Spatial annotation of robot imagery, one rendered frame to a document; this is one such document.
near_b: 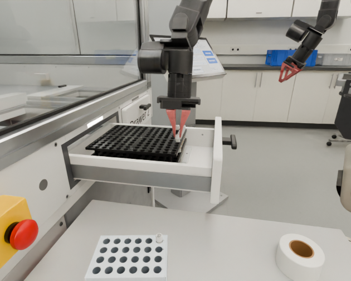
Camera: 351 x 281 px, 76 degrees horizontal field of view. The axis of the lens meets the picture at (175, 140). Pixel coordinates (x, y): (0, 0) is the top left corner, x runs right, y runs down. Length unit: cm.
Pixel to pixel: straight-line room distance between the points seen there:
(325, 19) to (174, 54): 67
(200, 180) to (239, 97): 308
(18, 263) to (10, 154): 21
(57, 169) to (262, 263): 44
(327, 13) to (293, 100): 271
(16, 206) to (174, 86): 37
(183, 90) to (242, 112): 307
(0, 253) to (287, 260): 43
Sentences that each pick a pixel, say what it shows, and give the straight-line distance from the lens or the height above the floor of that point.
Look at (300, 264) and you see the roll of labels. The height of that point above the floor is 80.
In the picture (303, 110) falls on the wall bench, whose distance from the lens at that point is 381.
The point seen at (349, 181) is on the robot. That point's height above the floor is 75.
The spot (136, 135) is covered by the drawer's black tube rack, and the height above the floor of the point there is 90.
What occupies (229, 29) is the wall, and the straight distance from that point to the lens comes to 412.
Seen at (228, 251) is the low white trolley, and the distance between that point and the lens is 48.
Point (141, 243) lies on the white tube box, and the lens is 44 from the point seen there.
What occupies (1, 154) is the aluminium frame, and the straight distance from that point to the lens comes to 44.
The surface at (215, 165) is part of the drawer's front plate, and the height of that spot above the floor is 91.
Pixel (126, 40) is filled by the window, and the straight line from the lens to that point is 91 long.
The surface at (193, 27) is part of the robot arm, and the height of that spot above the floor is 116.
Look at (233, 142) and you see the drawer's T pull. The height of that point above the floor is 91.
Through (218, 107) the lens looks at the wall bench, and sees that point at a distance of 351.
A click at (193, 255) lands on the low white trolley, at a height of 76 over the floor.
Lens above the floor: 112
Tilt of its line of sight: 22 degrees down
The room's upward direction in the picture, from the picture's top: straight up
